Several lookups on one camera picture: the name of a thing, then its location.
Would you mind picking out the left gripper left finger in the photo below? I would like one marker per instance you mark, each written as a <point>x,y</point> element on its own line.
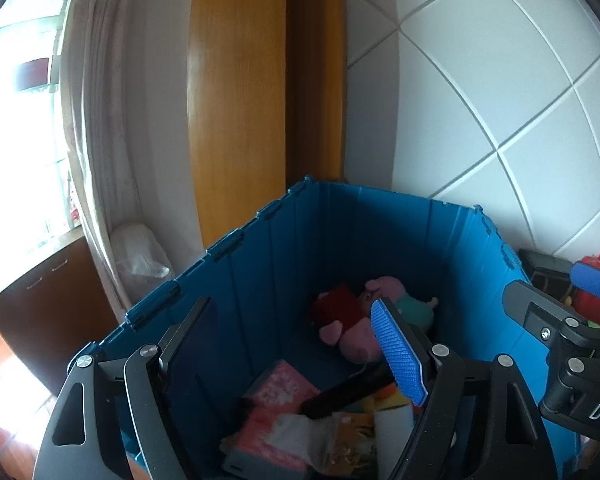
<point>146,373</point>

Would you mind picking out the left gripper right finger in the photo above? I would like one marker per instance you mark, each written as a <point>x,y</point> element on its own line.
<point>432,376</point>

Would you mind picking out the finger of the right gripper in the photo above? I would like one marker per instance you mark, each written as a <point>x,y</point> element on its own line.
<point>539,314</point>
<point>586,277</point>

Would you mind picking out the pink tissue pack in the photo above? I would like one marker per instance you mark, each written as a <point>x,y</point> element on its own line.
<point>280,390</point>

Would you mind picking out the red plastic toy case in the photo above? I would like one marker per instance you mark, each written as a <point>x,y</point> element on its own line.
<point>586,304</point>

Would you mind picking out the pig plush teal shirt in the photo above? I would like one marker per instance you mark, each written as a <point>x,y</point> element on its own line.
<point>413,311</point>

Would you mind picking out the pink pig plush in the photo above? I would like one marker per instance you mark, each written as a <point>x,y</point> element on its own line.
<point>346,325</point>

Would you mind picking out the dark wooden cabinet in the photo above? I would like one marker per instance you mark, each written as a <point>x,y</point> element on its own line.
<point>53,311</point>

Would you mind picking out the blue plastic storage crate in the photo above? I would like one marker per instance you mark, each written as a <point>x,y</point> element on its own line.
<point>262,281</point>

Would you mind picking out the white curtain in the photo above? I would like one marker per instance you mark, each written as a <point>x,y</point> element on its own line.
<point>123,100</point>

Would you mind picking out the wooden door frame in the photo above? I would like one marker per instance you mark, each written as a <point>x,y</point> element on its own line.
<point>266,92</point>

